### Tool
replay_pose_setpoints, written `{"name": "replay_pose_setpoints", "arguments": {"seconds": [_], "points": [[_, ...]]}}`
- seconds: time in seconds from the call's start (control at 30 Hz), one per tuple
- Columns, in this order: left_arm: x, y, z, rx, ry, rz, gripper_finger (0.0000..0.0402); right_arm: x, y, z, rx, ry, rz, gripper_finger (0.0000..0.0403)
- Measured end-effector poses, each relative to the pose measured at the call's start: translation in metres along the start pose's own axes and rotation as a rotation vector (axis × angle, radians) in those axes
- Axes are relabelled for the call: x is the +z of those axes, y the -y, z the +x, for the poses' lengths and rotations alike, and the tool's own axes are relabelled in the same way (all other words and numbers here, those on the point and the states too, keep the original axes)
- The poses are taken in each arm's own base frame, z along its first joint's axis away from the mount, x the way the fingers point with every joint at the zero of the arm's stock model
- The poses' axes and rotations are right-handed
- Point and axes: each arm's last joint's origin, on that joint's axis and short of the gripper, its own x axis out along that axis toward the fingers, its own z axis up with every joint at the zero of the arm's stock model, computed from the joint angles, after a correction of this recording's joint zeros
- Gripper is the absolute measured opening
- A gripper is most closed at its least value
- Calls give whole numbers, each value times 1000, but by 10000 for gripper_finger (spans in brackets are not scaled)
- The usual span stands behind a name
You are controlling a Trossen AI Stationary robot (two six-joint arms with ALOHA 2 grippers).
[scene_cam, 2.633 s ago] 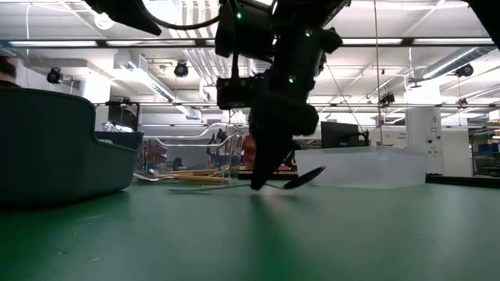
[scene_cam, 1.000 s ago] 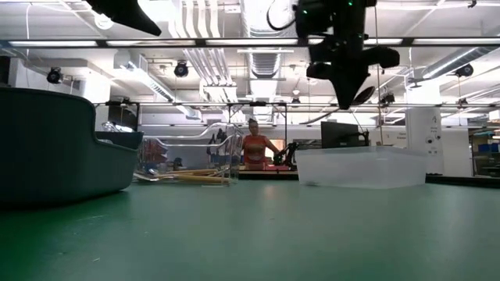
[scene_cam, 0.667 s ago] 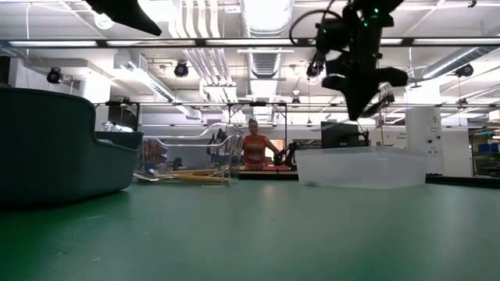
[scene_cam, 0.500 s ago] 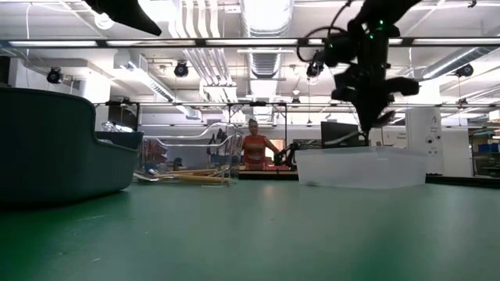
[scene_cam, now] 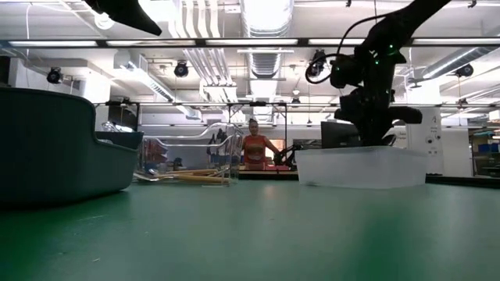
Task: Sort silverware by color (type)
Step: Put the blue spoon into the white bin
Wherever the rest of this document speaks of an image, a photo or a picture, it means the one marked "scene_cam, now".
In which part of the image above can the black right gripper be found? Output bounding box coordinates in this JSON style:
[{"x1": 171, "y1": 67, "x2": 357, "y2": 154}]
[{"x1": 330, "y1": 42, "x2": 423, "y2": 148}]

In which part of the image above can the translucent white plastic bin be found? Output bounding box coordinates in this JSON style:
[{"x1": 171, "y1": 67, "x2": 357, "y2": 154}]
[{"x1": 295, "y1": 146, "x2": 428, "y2": 190}]

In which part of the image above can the black computer monitor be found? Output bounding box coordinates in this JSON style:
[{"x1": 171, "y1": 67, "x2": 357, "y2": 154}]
[{"x1": 320, "y1": 120, "x2": 364, "y2": 150}]

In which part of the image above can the white pillar with signs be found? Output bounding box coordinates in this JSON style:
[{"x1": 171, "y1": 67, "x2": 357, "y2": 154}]
[{"x1": 405, "y1": 105, "x2": 445, "y2": 176}]

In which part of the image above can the black overhead light bar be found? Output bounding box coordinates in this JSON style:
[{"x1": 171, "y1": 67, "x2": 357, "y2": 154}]
[{"x1": 0, "y1": 37, "x2": 500, "y2": 50}]

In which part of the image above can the shelf with blue bins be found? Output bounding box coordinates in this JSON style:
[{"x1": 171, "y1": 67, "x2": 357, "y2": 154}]
[{"x1": 468, "y1": 128, "x2": 500, "y2": 175}]

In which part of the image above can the person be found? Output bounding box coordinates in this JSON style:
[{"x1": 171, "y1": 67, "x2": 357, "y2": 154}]
[{"x1": 241, "y1": 119, "x2": 280, "y2": 172}]

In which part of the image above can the green table mat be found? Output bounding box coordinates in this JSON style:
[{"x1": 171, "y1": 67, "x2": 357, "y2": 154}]
[{"x1": 0, "y1": 177, "x2": 500, "y2": 281}]

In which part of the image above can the clear plastic bin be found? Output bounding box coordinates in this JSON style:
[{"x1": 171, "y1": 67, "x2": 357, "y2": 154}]
[{"x1": 134, "y1": 122, "x2": 244, "y2": 187}]

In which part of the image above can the grey-blue plastic bin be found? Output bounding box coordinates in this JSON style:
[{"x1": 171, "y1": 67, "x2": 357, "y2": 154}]
[{"x1": 0, "y1": 87, "x2": 145, "y2": 207}]

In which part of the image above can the black ceiling camera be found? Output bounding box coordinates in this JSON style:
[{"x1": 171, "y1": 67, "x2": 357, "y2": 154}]
[
  {"x1": 173, "y1": 60, "x2": 190, "y2": 78},
  {"x1": 455, "y1": 63, "x2": 475, "y2": 78},
  {"x1": 305, "y1": 48, "x2": 328, "y2": 79},
  {"x1": 45, "y1": 66, "x2": 64, "y2": 84}
]

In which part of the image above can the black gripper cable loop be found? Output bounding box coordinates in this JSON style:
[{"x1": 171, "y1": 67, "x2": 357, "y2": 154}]
[{"x1": 304, "y1": 11, "x2": 391, "y2": 85}]

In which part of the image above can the silver ceiling duct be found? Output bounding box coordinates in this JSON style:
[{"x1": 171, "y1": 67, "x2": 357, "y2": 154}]
[{"x1": 240, "y1": 0, "x2": 295, "y2": 124}]

